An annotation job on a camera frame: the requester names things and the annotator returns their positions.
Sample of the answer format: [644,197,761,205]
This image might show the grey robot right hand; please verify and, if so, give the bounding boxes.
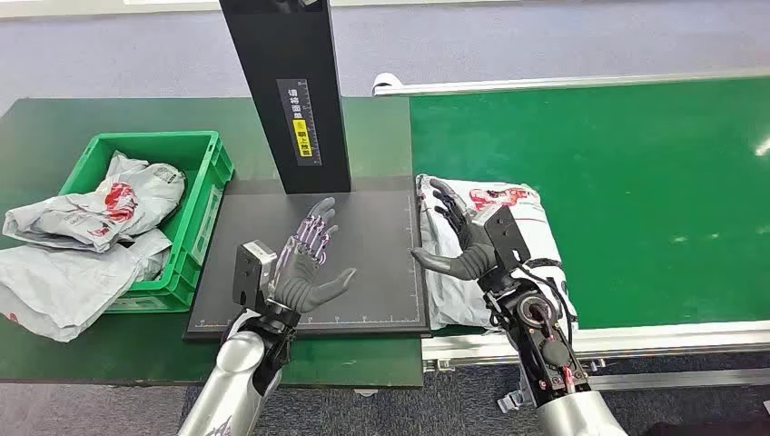
[410,177,500,282]

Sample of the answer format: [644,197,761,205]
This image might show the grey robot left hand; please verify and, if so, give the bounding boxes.
[266,197,358,315]

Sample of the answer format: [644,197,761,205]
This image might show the white mailer bag black print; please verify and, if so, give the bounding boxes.
[415,174,578,332]

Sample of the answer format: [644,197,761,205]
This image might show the green conveyor belt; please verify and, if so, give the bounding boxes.
[410,76,770,331]

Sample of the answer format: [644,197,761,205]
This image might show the black scanner platform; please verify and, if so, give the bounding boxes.
[183,175,431,342]

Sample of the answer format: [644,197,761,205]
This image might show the green plastic crate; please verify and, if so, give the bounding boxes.
[58,130,234,314]

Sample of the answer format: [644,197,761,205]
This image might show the black yellow column label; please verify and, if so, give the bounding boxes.
[276,78,323,167]

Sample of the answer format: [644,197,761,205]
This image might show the grey mailer bag red logo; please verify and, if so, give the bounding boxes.
[3,150,186,254]

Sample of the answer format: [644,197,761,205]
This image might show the black scanner column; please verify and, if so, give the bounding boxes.
[218,0,352,195]

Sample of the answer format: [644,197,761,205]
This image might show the plain grey mailer bag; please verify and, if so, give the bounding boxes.
[0,228,174,343]

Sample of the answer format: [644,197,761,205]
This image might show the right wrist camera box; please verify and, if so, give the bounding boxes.
[475,204,532,273]

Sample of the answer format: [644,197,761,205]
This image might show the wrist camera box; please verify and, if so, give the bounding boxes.
[475,204,532,273]
[232,240,279,309]

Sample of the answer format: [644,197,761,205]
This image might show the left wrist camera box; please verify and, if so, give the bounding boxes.
[232,240,279,309]

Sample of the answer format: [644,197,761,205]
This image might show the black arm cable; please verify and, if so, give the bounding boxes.
[516,258,577,353]

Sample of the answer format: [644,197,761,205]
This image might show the thin aluminium conveyor rail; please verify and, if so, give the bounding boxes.
[371,67,770,97]

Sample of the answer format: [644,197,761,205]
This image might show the wide aluminium conveyor rail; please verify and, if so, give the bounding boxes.
[420,320,770,372]

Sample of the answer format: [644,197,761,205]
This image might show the grey conveyor frame beam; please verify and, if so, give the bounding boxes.
[586,368,770,392]

